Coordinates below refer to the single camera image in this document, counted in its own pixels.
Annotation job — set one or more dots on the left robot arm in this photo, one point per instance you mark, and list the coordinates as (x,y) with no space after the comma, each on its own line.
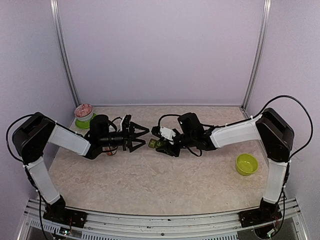
(31,138)

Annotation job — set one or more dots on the right aluminium frame post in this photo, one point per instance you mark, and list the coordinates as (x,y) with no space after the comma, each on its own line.
(267,4)

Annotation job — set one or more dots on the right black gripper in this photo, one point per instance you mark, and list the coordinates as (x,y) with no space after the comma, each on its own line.
(172,151)

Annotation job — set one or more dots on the left aluminium frame post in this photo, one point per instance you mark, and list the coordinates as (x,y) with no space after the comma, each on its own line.
(54,6)

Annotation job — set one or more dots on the lime green plate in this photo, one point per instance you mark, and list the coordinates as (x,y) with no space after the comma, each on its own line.
(84,124)

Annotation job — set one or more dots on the red patterned white bowl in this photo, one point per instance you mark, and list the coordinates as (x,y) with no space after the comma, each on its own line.
(83,112)

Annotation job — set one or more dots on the lime green bowl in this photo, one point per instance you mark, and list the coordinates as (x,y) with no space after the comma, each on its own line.
(246,164)

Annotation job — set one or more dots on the front aluminium rail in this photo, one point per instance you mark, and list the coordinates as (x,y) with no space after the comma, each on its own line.
(227,225)

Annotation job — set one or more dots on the aluminium frame post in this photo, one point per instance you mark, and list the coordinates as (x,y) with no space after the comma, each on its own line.
(54,6)
(267,4)

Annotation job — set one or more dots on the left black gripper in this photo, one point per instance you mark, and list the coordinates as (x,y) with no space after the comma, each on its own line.
(128,139)

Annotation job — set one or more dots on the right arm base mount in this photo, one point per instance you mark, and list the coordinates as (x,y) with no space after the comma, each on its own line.
(266,212)

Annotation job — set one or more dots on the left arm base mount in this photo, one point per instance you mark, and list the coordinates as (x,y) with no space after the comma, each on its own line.
(66,215)

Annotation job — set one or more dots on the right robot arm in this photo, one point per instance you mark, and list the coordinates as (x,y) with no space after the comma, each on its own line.
(267,127)

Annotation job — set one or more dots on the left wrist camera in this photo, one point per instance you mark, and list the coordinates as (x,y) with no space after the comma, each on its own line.
(125,122)

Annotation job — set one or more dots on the green weekly pill organizer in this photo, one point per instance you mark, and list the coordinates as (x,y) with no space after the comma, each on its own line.
(155,144)

